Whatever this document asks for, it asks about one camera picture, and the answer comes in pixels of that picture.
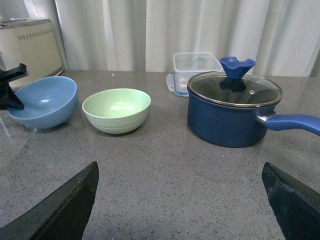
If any blue bowl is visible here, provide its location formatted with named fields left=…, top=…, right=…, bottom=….
left=7, top=76, right=79, bottom=129

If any blue saucepan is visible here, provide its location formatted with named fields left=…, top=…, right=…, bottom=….
left=187, top=92, right=320, bottom=148

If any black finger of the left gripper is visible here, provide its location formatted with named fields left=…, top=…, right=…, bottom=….
left=0, top=63, right=27, bottom=110

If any clear plastic food container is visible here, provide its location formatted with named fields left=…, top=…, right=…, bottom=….
left=165, top=52, right=223, bottom=97

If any white curtain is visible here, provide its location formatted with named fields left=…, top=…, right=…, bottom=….
left=0, top=0, right=320, bottom=77

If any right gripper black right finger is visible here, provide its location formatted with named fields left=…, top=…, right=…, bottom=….
left=261, top=162, right=320, bottom=240

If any glass lid blue knob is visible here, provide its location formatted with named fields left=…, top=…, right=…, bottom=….
left=187, top=56, right=283, bottom=108

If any cream two-slot toaster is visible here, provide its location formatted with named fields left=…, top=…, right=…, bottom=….
left=0, top=18, right=64, bottom=91

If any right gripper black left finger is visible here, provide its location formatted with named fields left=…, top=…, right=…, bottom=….
left=0, top=161, right=99, bottom=240

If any green bowl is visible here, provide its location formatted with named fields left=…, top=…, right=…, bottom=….
left=82, top=88, right=151, bottom=134

